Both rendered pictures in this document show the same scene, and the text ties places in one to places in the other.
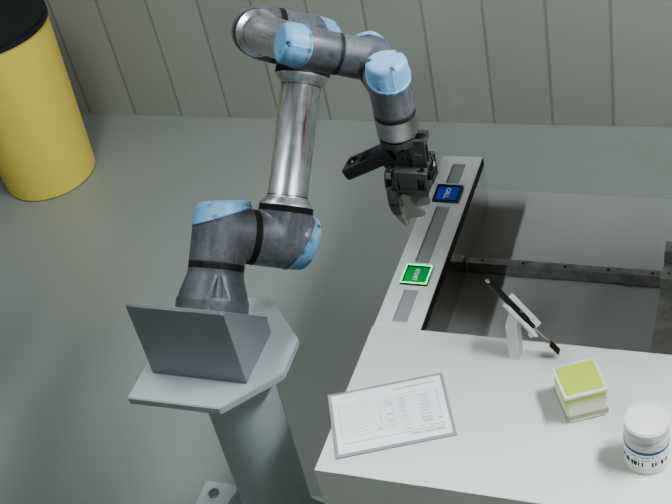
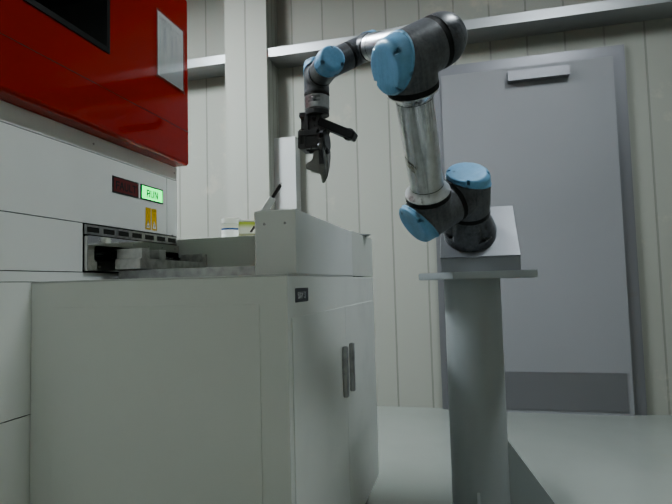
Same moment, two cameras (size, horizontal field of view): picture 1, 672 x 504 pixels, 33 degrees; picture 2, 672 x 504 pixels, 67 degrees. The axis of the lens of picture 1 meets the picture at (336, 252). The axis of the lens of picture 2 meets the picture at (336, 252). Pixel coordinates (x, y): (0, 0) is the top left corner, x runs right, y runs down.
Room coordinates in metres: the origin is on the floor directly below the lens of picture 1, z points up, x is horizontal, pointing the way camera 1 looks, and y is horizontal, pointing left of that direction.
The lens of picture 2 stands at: (3.12, -0.43, 0.80)
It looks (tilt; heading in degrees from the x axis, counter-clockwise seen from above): 4 degrees up; 168
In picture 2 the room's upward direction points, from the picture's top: 2 degrees counter-clockwise
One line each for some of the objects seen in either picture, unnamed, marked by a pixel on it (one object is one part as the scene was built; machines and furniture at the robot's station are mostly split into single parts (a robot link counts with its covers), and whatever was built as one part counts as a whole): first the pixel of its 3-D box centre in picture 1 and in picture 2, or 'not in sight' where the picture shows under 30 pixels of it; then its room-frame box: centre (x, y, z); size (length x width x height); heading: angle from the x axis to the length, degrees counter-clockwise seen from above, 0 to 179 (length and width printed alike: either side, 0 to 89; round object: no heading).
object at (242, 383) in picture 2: not in sight; (248, 415); (1.54, -0.37, 0.41); 0.96 x 0.64 x 0.82; 153
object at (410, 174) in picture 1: (407, 160); (315, 132); (1.66, -0.16, 1.25); 0.09 x 0.08 x 0.12; 63
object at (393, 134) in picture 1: (397, 123); (316, 104); (1.67, -0.16, 1.33); 0.08 x 0.08 x 0.05
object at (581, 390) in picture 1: (580, 391); (248, 230); (1.25, -0.35, 1.00); 0.07 x 0.07 x 0.07; 0
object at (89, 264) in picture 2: not in sight; (137, 256); (1.48, -0.69, 0.89); 0.44 x 0.02 x 0.10; 153
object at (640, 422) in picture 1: (646, 438); (230, 230); (1.11, -0.41, 1.01); 0.07 x 0.07 x 0.10
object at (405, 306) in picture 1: (436, 260); (312, 249); (1.79, -0.20, 0.89); 0.55 x 0.09 x 0.14; 153
